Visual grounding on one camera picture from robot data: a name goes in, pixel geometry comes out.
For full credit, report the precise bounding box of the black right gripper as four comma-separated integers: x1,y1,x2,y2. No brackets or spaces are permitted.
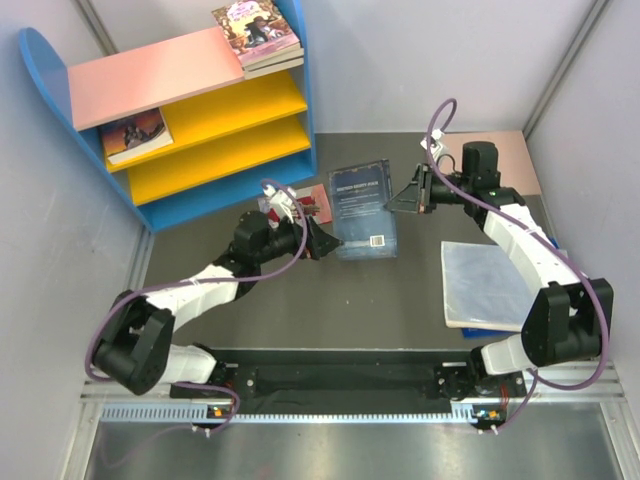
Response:
384,164,472,215

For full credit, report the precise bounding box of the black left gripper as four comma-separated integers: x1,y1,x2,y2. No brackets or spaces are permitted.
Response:
254,210,343,266

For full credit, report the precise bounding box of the dark blue paperback book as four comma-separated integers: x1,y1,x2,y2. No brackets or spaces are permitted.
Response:
328,159,398,261

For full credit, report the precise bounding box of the blue treehouse paperback book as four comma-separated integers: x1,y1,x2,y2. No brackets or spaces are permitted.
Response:
243,47,304,72

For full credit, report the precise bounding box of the pink purple paperback book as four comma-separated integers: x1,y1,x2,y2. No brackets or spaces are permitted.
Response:
211,1,302,70

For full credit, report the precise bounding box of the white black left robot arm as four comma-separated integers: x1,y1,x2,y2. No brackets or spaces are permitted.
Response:
88,211,342,397

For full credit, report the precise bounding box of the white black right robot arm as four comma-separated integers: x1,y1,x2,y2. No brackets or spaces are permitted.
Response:
386,135,614,396

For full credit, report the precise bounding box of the red pink picture book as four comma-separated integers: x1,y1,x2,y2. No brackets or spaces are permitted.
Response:
258,184,332,228

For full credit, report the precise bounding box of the pink board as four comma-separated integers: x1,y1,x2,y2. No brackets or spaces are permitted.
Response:
443,131,541,196

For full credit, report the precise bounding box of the clear white file folder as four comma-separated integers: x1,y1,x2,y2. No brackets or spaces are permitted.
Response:
439,240,574,334

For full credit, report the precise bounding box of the blue pink yellow bookshelf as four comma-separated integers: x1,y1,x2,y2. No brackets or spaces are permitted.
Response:
18,27,317,233

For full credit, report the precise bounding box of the book on shelf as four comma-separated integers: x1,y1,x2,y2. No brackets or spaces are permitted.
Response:
98,108,174,165

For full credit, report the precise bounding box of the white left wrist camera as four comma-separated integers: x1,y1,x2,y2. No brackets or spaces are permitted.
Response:
259,185,298,224

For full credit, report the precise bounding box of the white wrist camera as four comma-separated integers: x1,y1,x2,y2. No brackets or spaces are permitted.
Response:
420,129,448,161
259,185,298,224

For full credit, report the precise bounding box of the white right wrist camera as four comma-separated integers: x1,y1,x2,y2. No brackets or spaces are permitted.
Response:
420,129,448,161

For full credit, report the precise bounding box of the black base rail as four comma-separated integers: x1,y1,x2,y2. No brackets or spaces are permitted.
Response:
112,344,529,416

